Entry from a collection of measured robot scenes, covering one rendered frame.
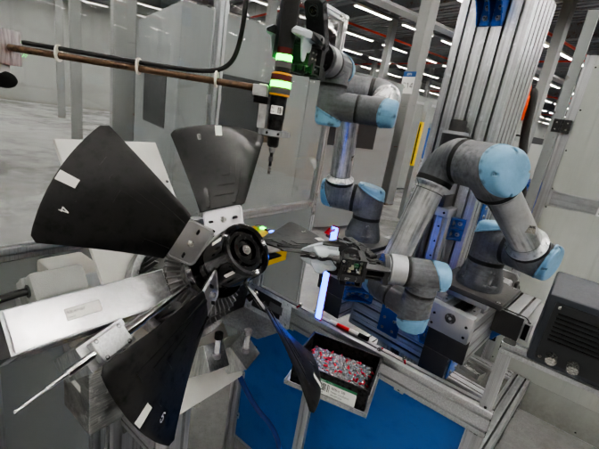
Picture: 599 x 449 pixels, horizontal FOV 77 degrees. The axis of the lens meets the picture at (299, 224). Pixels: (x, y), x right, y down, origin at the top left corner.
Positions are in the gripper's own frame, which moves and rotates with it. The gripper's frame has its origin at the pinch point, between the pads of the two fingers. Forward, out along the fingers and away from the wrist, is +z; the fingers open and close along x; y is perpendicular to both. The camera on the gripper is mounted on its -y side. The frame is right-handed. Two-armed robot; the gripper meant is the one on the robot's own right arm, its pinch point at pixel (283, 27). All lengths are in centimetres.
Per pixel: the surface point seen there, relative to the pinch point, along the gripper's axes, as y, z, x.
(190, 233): 42.0, 15.0, 6.1
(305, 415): 100, -16, -15
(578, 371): 59, -22, -72
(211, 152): 27.9, -2.0, 16.6
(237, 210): 38.8, 1.7, 4.7
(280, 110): 15.6, -0.6, -1.7
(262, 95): 13.4, 1.1, 2.1
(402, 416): 97, -31, -40
